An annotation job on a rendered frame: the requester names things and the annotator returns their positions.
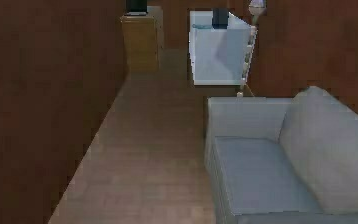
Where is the brown wooden cabinet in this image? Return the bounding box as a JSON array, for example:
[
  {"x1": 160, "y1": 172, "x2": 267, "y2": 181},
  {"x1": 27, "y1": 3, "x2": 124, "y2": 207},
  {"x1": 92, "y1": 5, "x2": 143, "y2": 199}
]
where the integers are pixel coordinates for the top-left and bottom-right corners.
[{"x1": 120, "y1": 5, "x2": 165, "y2": 74}]

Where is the white floor lamp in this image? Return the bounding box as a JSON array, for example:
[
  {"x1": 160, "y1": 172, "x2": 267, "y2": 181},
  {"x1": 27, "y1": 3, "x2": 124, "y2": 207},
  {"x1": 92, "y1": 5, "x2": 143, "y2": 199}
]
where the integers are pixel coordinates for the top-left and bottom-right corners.
[{"x1": 236, "y1": 0, "x2": 267, "y2": 98}]

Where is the black box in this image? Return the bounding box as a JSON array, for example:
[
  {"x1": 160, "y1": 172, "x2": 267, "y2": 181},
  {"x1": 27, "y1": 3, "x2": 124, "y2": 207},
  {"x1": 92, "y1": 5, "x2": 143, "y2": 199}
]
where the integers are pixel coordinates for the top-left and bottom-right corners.
[{"x1": 211, "y1": 7, "x2": 230, "y2": 30}]

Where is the white cabinet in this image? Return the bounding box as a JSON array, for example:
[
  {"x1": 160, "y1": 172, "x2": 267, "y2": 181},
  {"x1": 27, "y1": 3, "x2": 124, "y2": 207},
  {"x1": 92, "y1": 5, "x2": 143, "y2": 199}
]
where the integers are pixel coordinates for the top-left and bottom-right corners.
[{"x1": 188, "y1": 9, "x2": 257, "y2": 86}]

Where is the grey sofa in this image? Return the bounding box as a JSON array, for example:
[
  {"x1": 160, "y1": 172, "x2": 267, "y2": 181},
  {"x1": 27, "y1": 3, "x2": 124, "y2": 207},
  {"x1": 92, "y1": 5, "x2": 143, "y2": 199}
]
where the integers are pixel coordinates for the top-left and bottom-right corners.
[{"x1": 204, "y1": 85, "x2": 358, "y2": 224}]

